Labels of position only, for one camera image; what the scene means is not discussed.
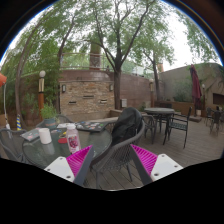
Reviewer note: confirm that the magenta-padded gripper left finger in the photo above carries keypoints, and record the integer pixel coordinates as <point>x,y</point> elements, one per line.
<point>58,166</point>

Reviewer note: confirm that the black backpack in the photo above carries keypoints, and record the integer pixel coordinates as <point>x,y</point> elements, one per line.
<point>126,125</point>

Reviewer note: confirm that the grey wicker chair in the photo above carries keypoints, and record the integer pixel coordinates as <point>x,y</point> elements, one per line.
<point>63,118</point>
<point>150,124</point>
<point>10,143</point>
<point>116,155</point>

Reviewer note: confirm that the white textured cup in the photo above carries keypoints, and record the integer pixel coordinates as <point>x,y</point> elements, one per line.
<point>45,136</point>

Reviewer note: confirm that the orange patio umbrella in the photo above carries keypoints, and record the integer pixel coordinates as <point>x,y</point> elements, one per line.
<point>2,79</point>

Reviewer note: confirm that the pink juice bottle white cap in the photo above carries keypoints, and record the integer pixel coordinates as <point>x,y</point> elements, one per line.
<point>73,140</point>

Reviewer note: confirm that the green plant in blue pot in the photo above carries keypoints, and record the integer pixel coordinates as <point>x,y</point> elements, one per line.
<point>49,115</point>

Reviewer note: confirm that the wall lantern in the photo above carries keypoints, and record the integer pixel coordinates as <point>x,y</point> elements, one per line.
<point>63,88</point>
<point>111,87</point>

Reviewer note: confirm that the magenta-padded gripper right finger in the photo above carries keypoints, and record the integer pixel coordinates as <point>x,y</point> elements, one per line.
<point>165,166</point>

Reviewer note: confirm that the thin-trunk tree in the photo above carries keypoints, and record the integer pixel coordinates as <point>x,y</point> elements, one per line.
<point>155,80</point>

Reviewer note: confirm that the globe-topped lamp post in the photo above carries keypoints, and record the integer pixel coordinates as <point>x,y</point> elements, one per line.
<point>41,96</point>

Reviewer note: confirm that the round dark patio table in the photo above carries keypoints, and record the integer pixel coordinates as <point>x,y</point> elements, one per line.
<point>159,111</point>

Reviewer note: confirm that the yellow blue striped bollard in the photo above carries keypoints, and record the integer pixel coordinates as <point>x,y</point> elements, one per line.
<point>18,123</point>

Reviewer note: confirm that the leaning tree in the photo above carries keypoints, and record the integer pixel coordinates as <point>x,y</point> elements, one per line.
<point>17,93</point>

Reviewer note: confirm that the forked dark-trunk tree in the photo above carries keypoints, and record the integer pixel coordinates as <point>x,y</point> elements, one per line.
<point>117,90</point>

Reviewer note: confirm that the group of dark patio chairs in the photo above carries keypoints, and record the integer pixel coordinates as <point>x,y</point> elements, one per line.
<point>215,118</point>

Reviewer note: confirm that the white booklet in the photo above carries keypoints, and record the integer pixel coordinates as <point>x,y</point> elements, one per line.
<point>61,125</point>

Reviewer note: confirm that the black metal chair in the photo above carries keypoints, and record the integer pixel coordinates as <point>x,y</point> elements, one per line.
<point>178,126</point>

